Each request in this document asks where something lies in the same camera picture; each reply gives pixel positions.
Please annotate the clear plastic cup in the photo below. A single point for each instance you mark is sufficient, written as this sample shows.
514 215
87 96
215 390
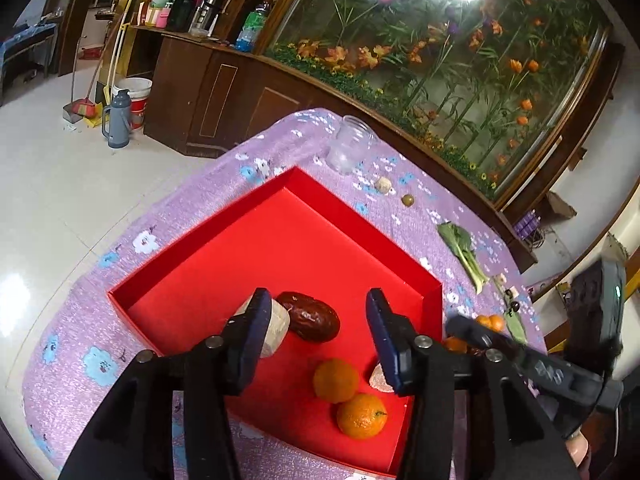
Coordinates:
350 145

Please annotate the broom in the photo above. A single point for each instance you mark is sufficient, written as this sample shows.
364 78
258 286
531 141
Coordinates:
80 108

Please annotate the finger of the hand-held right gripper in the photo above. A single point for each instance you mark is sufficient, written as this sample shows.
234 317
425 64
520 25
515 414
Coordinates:
545 367

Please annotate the purple spray can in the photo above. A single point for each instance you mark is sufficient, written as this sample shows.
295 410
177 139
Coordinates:
533 221
523 226

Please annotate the red cardboard box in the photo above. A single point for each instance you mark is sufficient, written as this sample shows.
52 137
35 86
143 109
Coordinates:
280 250

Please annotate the green label plastic bottle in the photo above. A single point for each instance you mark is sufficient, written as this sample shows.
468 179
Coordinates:
250 27

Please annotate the white plastic bucket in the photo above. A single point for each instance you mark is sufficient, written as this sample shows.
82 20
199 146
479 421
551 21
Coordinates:
137 100

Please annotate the smooth dark red date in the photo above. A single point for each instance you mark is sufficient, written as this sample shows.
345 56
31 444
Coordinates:
310 316

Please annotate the grey-blue thermos jug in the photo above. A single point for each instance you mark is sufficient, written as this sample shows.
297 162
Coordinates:
117 120

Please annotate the tangerine with green stem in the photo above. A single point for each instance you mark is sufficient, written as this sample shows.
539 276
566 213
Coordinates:
361 416

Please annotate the large beige cylindrical food piece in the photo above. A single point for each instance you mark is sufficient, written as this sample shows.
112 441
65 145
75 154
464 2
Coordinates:
276 327

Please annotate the pink cup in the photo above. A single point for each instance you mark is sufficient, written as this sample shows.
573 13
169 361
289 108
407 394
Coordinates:
163 17

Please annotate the brown wooden cabinet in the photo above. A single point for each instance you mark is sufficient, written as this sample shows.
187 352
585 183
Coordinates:
225 95

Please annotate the small olive round fruit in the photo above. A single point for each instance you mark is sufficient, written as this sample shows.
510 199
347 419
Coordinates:
407 200

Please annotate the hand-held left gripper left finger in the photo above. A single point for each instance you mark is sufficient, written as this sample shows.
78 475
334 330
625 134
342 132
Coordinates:
250 345

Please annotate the black steel thermos pot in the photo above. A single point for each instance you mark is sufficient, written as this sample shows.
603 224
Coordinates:
207 7

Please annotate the black container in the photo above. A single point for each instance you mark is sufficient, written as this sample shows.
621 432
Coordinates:
180 12

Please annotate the small dark cherry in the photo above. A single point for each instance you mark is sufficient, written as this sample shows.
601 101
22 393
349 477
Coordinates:
511 294
514 306

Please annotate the purple floral tablecloth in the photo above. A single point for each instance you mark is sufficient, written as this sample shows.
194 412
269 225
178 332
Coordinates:
175 220

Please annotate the green leafy vegetable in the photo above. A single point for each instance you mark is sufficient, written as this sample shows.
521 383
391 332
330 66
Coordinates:
462 250

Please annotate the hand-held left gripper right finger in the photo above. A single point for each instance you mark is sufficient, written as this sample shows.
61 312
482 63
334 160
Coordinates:
385 340

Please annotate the dark table with blue cloth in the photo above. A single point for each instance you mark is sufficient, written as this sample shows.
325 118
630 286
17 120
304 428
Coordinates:
30 35

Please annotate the green leaf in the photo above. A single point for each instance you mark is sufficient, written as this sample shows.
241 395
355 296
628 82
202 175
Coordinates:
515 327

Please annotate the glass artificial flower display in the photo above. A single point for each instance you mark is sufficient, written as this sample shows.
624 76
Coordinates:
425 35

